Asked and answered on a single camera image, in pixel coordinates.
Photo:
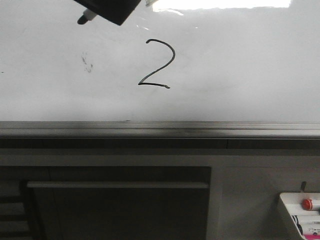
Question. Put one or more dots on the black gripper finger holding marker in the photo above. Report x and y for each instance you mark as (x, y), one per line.
(115, 11)

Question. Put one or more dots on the white taped whiteboard marker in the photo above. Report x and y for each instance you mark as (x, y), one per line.
(88, 15)

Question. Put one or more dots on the red capped marker in tray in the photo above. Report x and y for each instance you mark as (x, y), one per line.
(310, 204)

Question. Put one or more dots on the black marker in tray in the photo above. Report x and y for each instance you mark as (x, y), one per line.
(306, 222)

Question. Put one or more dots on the white marker tray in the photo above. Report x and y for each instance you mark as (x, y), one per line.
(300, 213)

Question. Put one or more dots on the pink marker in tray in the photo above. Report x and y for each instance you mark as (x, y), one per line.
(311, 234)

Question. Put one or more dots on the white whiteboard with aluminium frame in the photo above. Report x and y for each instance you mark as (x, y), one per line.
(176, 69)

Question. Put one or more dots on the dark cabinet with metal handle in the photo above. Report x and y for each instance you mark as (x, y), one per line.
(104, 203)

